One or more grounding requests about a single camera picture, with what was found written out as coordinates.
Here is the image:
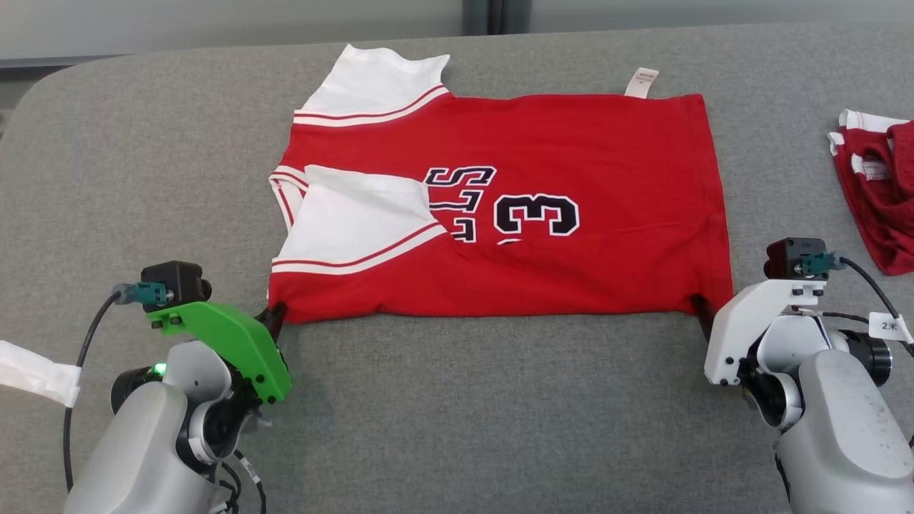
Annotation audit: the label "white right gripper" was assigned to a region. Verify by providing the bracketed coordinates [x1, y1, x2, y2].
[691, 280, 828, 387]

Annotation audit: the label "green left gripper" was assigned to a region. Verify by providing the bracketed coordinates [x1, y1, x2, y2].
[148, 301, 292, 405]

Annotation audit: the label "red Bulls jersey shirt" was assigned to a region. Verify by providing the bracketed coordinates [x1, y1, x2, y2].
[268, 44, 734, 326]

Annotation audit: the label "red Bulls shorts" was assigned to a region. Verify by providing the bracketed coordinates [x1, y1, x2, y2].
[828, 109, 914, 276]

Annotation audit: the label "teal right camera connector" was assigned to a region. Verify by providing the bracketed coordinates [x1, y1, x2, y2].
[800, 251, 840, 277]

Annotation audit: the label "teal camera connector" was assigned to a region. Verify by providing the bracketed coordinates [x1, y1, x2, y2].
[800, 251, 840, 277]
[113, 282, 172, 306]

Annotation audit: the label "teal left camera connector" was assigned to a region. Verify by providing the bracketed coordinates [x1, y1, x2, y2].
[113, 282, 172, 306]

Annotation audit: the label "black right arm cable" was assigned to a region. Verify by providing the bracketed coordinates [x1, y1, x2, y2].
[821, 257, 914, 358]

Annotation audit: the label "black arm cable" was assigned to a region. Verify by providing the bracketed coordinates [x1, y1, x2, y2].
[821, 257, 914, 358]
[63, 289, 124, 493]

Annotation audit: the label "white right cable tag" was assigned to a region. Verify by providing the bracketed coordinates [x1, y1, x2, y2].
[868, 312, 914, 344]

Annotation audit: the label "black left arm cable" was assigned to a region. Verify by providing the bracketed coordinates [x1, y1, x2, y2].
[63, 289, 124, 493]

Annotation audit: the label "white left cable tape tag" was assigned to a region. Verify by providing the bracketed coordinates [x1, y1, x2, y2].
[0, 341, 81, 408]

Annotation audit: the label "grey metal partition post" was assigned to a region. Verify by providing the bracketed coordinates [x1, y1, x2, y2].
[463, 0, 533, 35]

